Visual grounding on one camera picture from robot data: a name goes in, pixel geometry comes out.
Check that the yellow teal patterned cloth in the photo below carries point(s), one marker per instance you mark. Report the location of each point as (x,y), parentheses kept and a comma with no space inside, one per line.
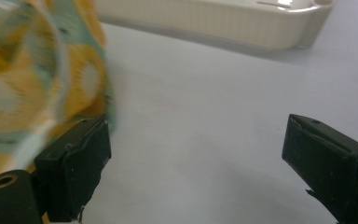
(37,77)

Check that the cream plastic tray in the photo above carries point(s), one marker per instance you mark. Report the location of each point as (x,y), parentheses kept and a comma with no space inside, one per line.
(217,21)

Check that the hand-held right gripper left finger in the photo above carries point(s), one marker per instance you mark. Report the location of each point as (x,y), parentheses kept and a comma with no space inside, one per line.
(74,168)

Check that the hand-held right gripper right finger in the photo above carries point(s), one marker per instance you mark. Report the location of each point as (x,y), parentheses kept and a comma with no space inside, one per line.
(332,161)

